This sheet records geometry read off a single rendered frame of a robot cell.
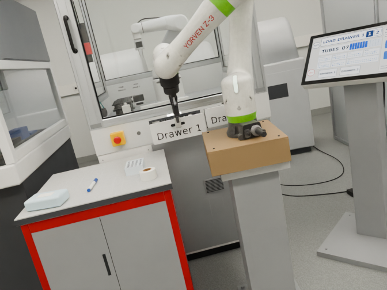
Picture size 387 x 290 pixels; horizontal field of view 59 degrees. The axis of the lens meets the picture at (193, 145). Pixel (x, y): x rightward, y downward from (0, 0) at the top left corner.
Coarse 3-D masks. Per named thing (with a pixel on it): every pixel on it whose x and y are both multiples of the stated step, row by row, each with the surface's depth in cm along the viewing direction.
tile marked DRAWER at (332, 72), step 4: (332, 68) 175; (336, 68) 174; (320, 72) 179; (324, 72) 177; (328, 72) 176; (332, 72) 174; (336, 72) 173; (320, 76) 178; (324, 76) 176; (328, 76) 175; (332, 76) 173
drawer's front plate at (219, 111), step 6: (210, 108) 192; (216, 108) 192; (222, 108) 193; (210, 114) 192; (216, 114) 193; (222, 114) 193; (210, 120) 193; (222, 120) 194; (210, 126) 194; (216, 126) 194
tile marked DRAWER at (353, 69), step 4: (340, 68) 172; (344, 68) 171; (348, 68) 169; (352, 68) 168; (356, 68) 167; (340, 72) 171; (344, 72) 170; (348, 72) 168; (352, 72) 167; (356, 72) 166
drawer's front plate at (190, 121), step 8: (168, 120) 179; (184, 120) 180; (192, 120) 180; (200, 120) 181; (152, 128) 178; (160, 128) 179; (168, 128) 180; (176, 128) 180; (184, 128) 181; (192, 128) 181; (200, 128) 182; (152, 136) 179; (160, 136) 180; (168, 136) 180; (176, 136) 181; (184, 136) 182
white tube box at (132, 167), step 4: (132, 160) 168; (136, 160) 167; (140, 160) 166; (128, 164) 163; (132, 164) 162; (136, 164) 160; (140, 164) 160; (144, 164) 165; (124, 168) 156; (128, 168) 156; (132, 168) 156; (136, 168) 156; (140, 168) 156; (128, 172) 156; (132, 172) 156; (136, 172) 157
